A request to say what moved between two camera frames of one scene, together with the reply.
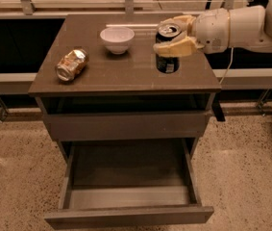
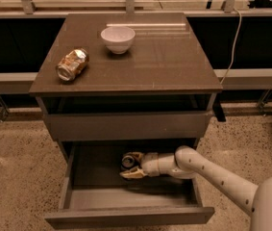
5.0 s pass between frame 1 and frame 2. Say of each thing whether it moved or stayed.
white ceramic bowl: stayed
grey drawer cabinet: stayed
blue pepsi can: moved
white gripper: moved
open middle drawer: stayed
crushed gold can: stayed
